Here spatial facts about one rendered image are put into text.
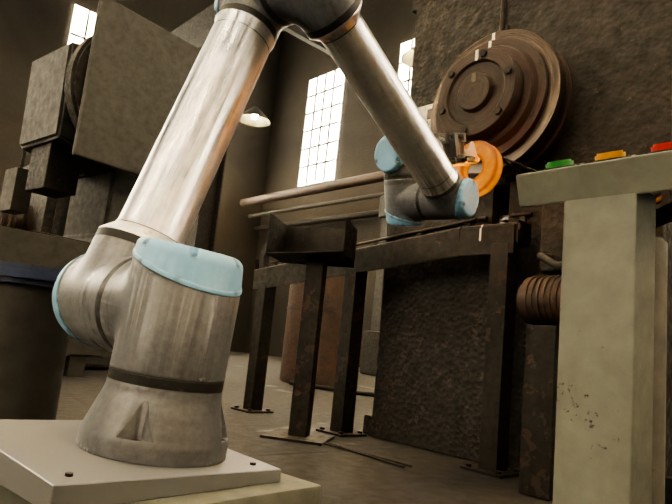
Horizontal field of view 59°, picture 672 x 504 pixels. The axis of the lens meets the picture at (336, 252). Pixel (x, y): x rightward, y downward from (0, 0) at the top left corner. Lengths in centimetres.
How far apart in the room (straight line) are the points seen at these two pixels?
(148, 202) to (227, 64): 28
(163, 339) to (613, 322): 57
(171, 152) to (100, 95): 302
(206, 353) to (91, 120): 325
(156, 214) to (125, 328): 23
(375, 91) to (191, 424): 70
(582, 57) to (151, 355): 167
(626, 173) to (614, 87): 114
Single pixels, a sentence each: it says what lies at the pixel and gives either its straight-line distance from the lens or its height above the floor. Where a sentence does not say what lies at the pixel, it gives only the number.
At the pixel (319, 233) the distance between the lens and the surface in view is 215.
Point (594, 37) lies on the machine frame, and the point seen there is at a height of 132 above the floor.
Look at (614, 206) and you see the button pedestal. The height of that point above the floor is 52.
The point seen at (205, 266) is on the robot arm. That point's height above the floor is 38.
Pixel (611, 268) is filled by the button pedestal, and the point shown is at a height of 44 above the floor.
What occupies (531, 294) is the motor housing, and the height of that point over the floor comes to 48.
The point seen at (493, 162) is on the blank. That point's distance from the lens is 166.
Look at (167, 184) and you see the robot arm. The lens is 98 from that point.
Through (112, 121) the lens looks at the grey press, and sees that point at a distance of 401.
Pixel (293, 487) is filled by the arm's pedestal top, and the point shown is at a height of 12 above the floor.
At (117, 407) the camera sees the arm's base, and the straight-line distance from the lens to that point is 78.
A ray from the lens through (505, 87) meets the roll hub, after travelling 188.
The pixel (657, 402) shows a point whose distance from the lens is 102.
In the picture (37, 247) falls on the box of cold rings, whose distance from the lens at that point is 352.
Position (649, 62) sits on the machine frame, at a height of 118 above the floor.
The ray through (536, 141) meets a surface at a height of 95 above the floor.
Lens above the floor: 30
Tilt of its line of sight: 9 degrees up
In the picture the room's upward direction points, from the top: 6 degrees clockwise
